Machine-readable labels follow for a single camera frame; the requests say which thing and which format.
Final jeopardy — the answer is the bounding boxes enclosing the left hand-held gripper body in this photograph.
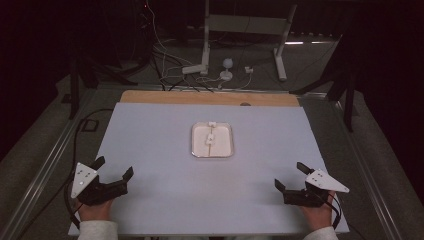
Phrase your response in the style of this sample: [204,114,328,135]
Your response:
[70,162,129,206]

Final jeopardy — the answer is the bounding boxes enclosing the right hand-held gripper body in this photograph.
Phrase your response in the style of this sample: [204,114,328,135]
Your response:
[283,168,350,208]

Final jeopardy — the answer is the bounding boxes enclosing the white enamel tray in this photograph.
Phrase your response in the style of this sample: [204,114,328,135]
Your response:
[190,121,234,159]

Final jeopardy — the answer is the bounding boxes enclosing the wooden skewer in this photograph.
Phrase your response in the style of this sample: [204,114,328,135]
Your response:
[207,122,215,158]

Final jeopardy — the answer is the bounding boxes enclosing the person's left hand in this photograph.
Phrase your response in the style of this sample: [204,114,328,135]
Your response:
[77,198,115,223]

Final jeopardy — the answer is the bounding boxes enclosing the person's right hand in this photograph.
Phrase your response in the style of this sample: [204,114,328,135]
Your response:
[298,191,336,232]

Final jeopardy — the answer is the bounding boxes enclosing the pale blue board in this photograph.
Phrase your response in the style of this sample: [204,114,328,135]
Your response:
[68,101,350,237]

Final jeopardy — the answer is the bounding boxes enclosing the black tripod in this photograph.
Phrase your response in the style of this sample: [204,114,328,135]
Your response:
[68,49,139,120]
[289,33,359,133]

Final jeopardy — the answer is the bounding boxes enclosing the white power strip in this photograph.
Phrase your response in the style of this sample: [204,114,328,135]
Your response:
[181,64,205,75]

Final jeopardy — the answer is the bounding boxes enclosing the white round webcam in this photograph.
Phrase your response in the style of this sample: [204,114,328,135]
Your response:
[219,58,234,82]

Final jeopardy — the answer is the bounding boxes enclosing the white metal stand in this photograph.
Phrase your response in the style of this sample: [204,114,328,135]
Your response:
[200,0,298,82]

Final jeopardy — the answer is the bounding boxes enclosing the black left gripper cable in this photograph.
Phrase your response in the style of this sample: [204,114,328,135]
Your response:
[63,108,115,231]

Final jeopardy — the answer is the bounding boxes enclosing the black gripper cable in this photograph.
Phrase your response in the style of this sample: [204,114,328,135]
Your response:
[63,108,115,231]
[324,191,343,231]

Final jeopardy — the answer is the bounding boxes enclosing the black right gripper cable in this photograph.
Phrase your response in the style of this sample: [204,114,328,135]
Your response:
[324,191,343,231]

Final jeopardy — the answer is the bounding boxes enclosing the black floor cables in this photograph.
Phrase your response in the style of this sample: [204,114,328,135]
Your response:
[151,49,214,93]

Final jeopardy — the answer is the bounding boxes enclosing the thin white adapter cable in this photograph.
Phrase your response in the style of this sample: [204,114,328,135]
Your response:
[196,71,253,90]

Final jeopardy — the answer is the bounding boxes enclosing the long white cable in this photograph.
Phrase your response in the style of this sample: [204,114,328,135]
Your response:
[145,0,194,68]

